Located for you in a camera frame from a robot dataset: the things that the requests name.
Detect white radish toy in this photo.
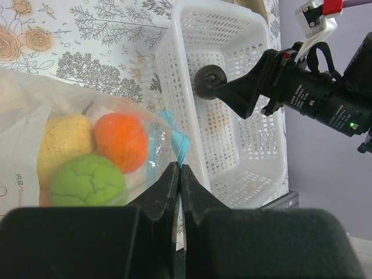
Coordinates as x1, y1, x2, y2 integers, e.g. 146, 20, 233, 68
1, 77, 27, 112

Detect dark brown mangosteen toy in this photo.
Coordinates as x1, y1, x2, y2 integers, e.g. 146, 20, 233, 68
194, 65, 227, 100

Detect yellow pear toy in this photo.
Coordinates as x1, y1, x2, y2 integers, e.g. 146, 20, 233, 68
37, 113, 94, 207

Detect floral table mat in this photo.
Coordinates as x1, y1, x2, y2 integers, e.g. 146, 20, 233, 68
0, 0, 288, 192

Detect clear zip top bag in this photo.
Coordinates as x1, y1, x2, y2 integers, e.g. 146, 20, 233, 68
1, 69, 190, 215

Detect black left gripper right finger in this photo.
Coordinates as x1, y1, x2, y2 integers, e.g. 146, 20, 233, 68
180, 165, 365, 278

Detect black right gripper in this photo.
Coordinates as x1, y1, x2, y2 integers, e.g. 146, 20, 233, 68
213, 33, 371, 153

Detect orange fruit toy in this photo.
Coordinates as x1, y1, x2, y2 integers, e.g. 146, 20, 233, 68
94, 113, 148, 174

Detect aluminium frame rail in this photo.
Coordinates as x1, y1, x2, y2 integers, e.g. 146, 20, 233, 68
260, 191, 299, 209

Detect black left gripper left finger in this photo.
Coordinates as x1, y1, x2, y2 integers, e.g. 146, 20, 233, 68
1, 162, 179, 278

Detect green fruit toy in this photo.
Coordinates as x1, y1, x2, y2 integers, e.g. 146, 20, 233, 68
50, 153, 128, 206

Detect white plastic basket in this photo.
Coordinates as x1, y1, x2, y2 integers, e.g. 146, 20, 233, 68
155, 1, 287, 208

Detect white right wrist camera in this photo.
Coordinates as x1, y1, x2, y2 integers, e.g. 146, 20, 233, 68
295, 0, 343, 57

